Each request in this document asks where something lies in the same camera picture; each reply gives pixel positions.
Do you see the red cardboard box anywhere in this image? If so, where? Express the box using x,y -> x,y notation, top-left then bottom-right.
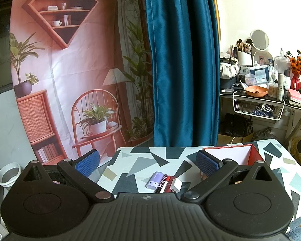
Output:
185,143 -> 266,181

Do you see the white charger plug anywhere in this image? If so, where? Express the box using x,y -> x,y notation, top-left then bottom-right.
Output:
170,178 -> 182,193

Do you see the red white marker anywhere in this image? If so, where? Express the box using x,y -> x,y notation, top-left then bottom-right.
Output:
160,176 -> 171,193

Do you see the dark red tube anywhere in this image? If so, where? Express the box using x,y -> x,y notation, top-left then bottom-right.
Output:
164,176 -> 175,193

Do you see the black checkered pen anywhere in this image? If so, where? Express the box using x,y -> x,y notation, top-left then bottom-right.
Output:
154,174 -> 167,194

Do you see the purple rectangular case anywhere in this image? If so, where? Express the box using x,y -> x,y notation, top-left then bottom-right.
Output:
146,171 -> 164,190

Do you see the printed living room backdrop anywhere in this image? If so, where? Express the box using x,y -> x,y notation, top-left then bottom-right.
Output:
10,0 -> 154,164

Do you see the geometric patterned tablecloth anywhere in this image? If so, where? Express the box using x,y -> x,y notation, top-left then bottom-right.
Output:
97,139 -> 301,229

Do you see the black bag under desk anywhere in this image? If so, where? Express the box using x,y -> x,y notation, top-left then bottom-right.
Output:
219,113 -> 253,137

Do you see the white plastic basin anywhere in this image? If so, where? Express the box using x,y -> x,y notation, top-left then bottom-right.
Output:
0,162 -> 21,188

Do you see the orange bowl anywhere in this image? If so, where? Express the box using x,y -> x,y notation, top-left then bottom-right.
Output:
245,85 -> 268,98

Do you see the cotton swab container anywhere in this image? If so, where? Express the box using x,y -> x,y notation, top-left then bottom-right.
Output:
267,82 -> 278,98

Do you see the cluttered white desk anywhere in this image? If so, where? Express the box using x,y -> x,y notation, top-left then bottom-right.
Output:
220,91 -> 301,149

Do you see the pink book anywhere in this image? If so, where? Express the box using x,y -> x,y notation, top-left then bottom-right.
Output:
288,89 -> 301,104

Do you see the white spray bottle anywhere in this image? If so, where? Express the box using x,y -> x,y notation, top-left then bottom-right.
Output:
277,74 -> 284,101

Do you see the white brush holder cup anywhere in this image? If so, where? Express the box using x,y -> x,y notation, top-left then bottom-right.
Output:
238,51 -> 252,66

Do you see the red vase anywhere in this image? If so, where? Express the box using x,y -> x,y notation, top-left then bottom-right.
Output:
290,74 -> 301,91

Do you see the round white mirror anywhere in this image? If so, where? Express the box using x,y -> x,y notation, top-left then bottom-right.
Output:
250,29 -> 270,51

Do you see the teal blue curtain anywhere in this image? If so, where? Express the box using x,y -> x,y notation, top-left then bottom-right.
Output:
146,0 -> 220,147

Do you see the white wire basket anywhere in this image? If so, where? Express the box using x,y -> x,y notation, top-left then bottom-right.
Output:
232,91 -> 285,121

